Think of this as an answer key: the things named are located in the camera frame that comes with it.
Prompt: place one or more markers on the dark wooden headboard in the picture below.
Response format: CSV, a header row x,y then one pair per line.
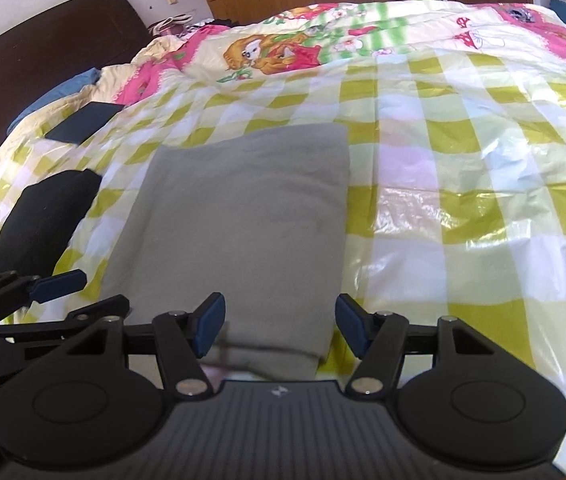
x,y
23,50

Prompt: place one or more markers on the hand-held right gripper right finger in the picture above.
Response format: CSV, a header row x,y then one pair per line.
x,y
350,325

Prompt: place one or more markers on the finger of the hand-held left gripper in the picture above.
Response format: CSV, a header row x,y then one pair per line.
x,y
63,322
60,282

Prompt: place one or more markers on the grey pants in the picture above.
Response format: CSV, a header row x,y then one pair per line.
x,y
243,220

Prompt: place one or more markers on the striped bag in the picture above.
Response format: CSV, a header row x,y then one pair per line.
x,y
178,25

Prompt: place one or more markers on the dark blue notebook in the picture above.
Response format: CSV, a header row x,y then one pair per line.
x,y
85,122

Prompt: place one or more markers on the pink and cream quilt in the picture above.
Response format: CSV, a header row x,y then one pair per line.
x,y
163,57

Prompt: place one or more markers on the black pants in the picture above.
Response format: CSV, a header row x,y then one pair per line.
x,y
43,220

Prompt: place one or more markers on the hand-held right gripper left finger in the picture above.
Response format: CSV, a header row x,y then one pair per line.
x,y
209,325

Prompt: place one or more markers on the blue pillow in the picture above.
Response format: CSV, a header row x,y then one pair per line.
x,y
58,95

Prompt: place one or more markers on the checked cartoon printed blanket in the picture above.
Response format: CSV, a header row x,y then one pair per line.
x,y
463,160

